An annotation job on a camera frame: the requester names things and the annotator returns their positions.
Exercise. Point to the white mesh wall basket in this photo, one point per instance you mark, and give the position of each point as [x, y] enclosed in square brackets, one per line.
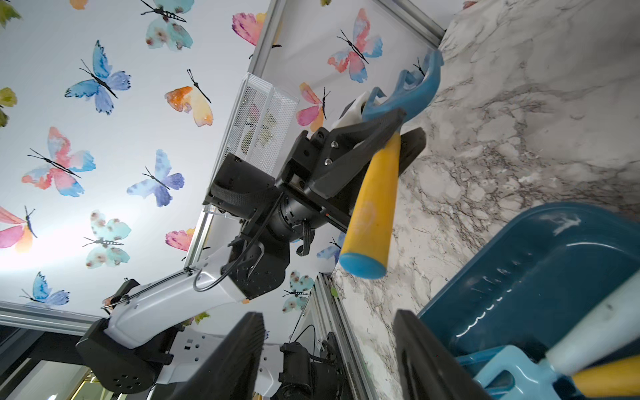
[258, 124]

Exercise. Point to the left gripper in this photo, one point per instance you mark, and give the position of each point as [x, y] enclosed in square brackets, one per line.
[317, 185]

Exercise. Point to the light blue fork white handle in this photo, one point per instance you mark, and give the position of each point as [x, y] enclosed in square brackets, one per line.
[610, 326]

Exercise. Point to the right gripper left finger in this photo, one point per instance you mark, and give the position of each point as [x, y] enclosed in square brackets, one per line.
[231, 371]

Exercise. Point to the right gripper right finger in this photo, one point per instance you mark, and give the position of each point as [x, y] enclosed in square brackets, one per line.
[427, 371]

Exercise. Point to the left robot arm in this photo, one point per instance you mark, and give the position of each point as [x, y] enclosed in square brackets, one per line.
[129, 350]

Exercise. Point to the teal plastic storage box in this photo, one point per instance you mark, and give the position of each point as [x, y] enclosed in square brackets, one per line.
[535, 281]

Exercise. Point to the blue rake yellow handle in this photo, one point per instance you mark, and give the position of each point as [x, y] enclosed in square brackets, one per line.
[618, 379]

